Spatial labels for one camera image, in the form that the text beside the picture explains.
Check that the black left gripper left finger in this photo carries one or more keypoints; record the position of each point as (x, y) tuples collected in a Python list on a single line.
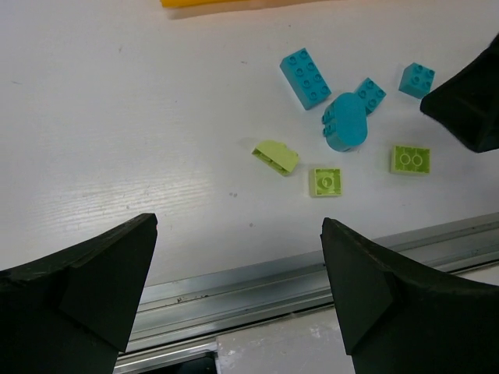
[(73, 311)]

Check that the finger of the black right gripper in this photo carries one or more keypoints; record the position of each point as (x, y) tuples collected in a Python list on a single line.
[(467, 104)]

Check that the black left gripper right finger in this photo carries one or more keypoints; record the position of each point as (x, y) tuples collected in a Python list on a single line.
[(399, 316)]

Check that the light green rectangular lego brick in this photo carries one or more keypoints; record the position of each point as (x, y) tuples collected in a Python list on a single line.
[(410, 160)]

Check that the light green sloped lego brick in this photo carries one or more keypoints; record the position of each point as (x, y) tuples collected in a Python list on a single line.
[(277, 156)]

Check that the teal square lego brick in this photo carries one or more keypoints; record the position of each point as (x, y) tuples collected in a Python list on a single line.
[(370, 94), (416, 80)]

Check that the white foil covered panel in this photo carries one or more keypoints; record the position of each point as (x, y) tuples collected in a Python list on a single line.
[(308, 343)]

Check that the teal oval lego brick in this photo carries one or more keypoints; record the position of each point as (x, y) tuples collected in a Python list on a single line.
[(345, 123)]

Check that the light green square lego brick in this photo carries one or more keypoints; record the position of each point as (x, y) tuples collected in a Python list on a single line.
[(325, 182)]

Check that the long teal lego brick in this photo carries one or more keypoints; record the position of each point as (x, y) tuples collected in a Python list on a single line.
[(305, 79)]

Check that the yellow four-compartment bin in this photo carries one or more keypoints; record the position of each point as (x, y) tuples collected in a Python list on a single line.
[(189, 3)]

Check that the aluminium table edge rail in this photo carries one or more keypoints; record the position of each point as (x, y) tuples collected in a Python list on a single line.
[(182, 320)]

